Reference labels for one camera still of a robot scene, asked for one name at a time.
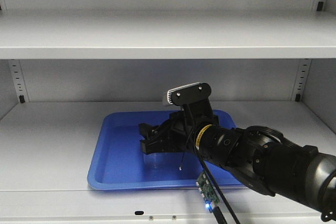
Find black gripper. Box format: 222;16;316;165
138;98;219;155

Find clear glass beaker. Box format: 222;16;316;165
143;153;165;169

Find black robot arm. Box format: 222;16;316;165
139;99;335;222

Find grey cabinet shelf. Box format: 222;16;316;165
1;10;335;59
1;101;335;223

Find upper grey cabinet shelf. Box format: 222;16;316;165
1;10;335;59

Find blue plastic tray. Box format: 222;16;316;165
87;109;250;191

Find green circuit board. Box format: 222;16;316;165
196;171;220;212

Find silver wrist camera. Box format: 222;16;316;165
162;82;212;106

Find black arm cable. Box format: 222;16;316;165
183;105;241;224

